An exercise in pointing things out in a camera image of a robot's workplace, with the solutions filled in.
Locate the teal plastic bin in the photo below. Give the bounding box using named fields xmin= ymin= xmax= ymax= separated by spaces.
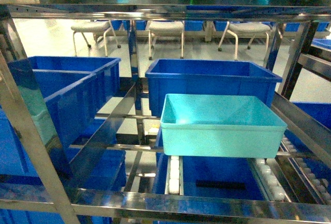
xmin=160 ymin=94 xmax=287 ymax=158

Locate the blue bin lower shelf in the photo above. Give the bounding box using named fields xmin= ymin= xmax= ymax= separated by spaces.
xmin=152 ymin=128 xmax=267 ymax=201

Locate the blue bin rear left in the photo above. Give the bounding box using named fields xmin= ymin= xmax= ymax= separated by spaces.
xmin=8 ymin=56 xmax=121 ymax=107

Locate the grey stool centre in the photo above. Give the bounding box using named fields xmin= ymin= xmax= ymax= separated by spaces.
xmin=148 ymin=21 xmax=185 ymax=61

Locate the grey stool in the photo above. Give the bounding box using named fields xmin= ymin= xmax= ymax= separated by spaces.
xmin=148 ymin=21 xmax=185 ymax=61
xmin=71 ymin=20 xmax=122 ymax=57
xmin=218 ymin=21 xmax=271 ymax=61

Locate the white roller track left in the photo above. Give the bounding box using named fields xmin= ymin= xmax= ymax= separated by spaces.
xmin=164 ymin=156 xmax=184 ymax=196

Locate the white roller track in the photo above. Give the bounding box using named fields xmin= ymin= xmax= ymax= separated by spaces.
xmin=247 ymin=158 xmax=291 ymax=202
xmin=164 ymin=156 xmax=184 ymax=196

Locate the large blue plastic bin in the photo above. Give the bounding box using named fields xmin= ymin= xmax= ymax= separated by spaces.
xmin=145 ymin=58 xmax=282 ymax=117

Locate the grey stool left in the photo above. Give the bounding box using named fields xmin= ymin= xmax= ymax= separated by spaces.
xmin=71 ymin=20 xmax=122 ymax=57

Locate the blue bin front left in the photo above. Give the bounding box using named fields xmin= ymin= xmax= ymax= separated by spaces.
xmin=13 ymin=70 xmax=97 ymax=148

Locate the grey stool right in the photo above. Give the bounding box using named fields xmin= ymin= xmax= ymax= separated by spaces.
xmin=218 ymin=21 xmax=271 ymax=61

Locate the white roller track right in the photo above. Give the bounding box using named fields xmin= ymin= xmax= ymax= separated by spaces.
xmin=247 ymin=158 xmax=291 ymax=202

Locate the stainless steel shelf frame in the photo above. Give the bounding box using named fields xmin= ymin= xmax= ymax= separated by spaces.
xmin=1 ymin=4 xmax=330 ymax=223

